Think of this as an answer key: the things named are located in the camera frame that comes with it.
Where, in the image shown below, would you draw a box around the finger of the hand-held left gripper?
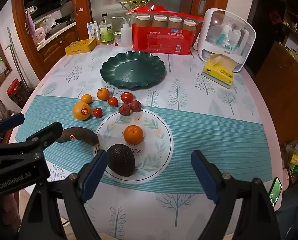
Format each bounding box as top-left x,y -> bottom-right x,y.
0,112 -> 25,141
18,122 -> 64,160

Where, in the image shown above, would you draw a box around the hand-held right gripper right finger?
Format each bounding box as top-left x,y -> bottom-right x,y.
191,149 -> 282,240

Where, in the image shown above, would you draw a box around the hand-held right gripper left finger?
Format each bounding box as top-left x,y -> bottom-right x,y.
22,149 -> 108,240

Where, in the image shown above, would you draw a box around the dark avocado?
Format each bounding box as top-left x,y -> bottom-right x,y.
106,144 -> 136,177

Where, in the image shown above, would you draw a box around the overripe brown banana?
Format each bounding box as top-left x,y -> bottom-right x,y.
56,127 -> 101,152

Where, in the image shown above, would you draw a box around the large orange with sticker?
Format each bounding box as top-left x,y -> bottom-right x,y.
72,102 -> 92,121

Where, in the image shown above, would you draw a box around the tangerine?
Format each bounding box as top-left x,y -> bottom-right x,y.
124,125 -> 143,145

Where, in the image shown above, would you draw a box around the red lychee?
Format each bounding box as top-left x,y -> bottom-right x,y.
130,100 -> 142,112
118,103 -> 131,116

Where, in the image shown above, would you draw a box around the dark green scalloped plate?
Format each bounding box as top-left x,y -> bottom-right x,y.
100,51 -> 166,89

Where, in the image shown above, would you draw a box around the red lid container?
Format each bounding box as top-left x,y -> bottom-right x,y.
7,78 -> 30,109

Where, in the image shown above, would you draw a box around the small orange with stem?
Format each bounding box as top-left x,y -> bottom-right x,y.
97,88 -> 110,101

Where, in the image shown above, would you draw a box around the smartphone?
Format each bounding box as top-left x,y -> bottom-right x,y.
268,177 -> 283,208

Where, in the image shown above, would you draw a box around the pink box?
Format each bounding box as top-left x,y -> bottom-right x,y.
32,27 -> 46,42

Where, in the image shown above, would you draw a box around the yellow tin box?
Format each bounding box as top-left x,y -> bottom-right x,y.
64,38 -> 97,56

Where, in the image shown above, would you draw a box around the yellow plastic bags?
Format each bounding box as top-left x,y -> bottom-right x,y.
285,140 -> 298,175

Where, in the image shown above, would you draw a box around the pink hanging bag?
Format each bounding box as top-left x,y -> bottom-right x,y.
26,10 -> 36,34

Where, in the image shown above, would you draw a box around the yellow tissue pack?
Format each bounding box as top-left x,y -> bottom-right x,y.
201,54 -> 239,88

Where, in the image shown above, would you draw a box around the metal can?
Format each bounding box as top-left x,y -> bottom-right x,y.
94,27 -> 102,45

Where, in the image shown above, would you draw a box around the white carton box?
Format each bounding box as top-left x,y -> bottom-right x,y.
87,20 -> 99,40

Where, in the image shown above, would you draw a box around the green label glass bottle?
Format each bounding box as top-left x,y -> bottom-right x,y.
99,14 -> 114,45

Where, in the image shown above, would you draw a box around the white squeeze bottle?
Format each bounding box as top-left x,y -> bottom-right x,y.
110,16 -> 132,47

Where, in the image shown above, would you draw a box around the red paper cup package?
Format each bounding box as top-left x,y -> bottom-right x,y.
126,4 -> 204,55

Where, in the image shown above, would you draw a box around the white clear-lid storage box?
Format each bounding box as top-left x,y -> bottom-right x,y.
197,8 -> 257,73

